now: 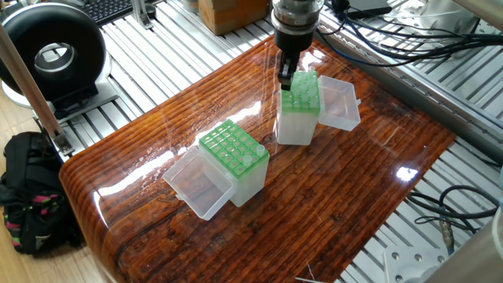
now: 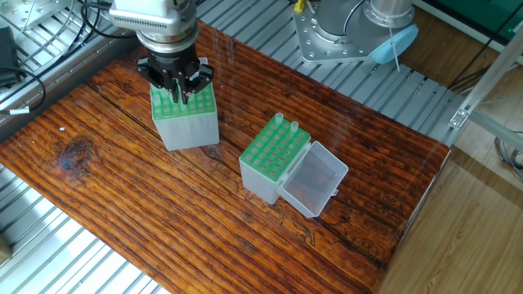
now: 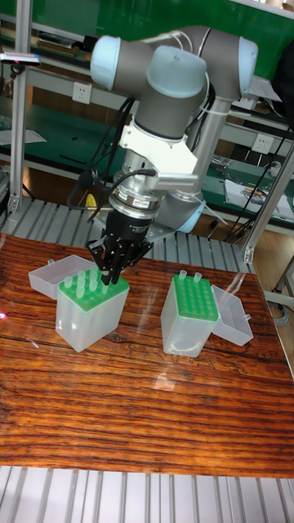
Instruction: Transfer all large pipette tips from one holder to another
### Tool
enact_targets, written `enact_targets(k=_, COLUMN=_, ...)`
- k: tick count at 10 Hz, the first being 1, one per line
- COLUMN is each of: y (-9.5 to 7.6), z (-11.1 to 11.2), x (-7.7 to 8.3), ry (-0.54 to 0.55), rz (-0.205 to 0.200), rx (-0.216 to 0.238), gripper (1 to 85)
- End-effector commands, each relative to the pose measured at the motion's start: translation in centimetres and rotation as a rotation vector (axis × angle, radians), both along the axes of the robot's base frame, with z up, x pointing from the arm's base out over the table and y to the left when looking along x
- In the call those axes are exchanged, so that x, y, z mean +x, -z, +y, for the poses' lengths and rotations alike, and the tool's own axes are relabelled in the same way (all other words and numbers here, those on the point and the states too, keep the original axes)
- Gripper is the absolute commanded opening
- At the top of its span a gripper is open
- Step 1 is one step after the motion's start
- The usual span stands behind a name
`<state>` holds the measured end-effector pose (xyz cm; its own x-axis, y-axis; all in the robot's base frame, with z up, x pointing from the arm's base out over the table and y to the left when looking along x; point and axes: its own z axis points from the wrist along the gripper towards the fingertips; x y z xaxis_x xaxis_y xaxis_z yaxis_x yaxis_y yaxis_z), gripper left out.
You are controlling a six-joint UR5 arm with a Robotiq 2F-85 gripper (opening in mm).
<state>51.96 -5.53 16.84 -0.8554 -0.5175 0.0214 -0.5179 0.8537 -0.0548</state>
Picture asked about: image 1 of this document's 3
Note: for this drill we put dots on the black backpack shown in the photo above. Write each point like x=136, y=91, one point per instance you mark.
x=31, y=181

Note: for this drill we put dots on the brown cardboard box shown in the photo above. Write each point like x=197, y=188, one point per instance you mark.
x=232, y=14

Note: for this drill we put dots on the silver robot mount plate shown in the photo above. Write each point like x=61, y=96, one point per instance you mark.
x=416, y=267

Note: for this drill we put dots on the brown wooden pole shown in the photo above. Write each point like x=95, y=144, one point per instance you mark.
x=31, y=92

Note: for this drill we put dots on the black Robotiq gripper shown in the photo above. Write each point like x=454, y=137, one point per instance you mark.
x=295, y=41

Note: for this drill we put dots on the clear green-rack pipette tip box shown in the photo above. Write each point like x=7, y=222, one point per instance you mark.
x=247, y=185
x=295, y=126

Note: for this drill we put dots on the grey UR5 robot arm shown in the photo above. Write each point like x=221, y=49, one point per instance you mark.
x=297, y=12

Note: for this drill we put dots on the black keyboard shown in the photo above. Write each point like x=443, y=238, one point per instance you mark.
x=106, y=8

